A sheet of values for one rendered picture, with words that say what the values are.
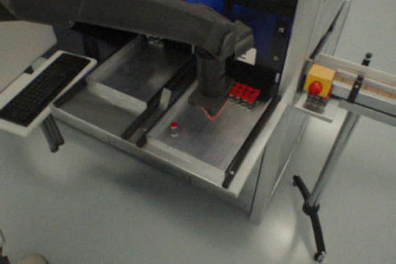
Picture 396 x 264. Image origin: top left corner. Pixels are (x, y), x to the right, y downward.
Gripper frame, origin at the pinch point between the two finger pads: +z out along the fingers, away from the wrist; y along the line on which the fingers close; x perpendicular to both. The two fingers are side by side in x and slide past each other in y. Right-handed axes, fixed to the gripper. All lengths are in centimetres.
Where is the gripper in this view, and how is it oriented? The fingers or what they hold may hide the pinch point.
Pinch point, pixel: (212, 117)
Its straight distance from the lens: 81.4
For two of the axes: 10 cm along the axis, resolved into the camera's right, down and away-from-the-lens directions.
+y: 5.0, -6.7, 5.6
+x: -8.7, -3.5, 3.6
